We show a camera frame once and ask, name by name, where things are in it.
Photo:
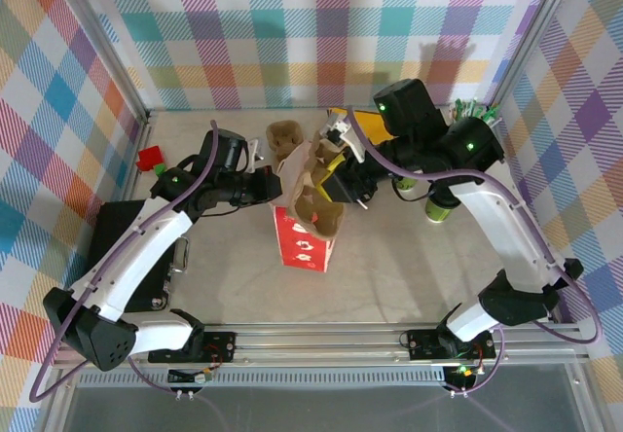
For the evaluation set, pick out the red white paper bag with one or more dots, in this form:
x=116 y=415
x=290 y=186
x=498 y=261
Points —
x=304 y=249

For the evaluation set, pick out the green paper cup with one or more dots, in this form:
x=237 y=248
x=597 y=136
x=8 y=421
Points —
x=438 y=213

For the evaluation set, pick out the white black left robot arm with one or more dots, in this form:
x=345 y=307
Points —
x=141 y=257

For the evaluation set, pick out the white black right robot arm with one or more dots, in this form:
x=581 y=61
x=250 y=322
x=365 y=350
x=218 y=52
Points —
x=501 y=227

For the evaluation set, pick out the brown plush toy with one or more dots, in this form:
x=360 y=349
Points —
x=284 y=133

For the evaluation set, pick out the yellow napkin stack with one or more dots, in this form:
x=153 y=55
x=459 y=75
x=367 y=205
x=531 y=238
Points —
x=375 y=125

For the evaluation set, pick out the cardboard napkin box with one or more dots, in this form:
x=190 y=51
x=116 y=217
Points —
x=336 y=111

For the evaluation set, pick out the green white wrapped straws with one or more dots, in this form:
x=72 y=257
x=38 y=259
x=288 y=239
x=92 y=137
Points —
x=467 y=110

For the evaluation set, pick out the green toy block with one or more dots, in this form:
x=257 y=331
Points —
x=159 y=167

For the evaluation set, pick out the large red toy block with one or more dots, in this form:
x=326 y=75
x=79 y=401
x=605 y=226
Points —
x=150 y=157

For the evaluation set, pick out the black case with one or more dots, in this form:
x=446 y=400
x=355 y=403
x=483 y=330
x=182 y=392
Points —
x=112 y=237

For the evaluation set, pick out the small circuit board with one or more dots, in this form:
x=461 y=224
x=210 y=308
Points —
x=192 y=377
x=465 y=371

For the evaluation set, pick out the grey metal panel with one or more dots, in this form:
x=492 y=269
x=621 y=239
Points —
x=316 y=410

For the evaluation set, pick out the aluminium frame side rail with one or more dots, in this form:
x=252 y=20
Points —
x=127 y=179
x=511 y=169

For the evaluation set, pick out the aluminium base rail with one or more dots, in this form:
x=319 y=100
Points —
x=321 y=344

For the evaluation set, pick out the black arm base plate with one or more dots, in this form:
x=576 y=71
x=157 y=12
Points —
x=423 y=344
x=221 y=347

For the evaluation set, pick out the aluminium frame post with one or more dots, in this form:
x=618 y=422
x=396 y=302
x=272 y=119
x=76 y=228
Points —
x=104 y=47
x=535 y=28

